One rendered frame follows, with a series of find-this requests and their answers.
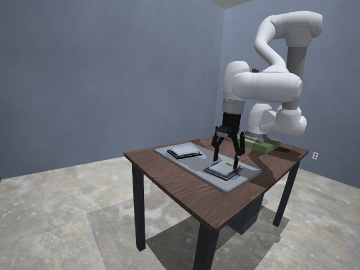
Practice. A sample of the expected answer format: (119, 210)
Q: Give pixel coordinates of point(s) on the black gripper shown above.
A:
(232, 120)

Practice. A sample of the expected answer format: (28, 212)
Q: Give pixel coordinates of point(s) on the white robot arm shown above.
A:
(279, 82)

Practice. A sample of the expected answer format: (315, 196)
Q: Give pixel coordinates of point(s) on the clear plastic rectangular lid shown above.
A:
(223, 167)

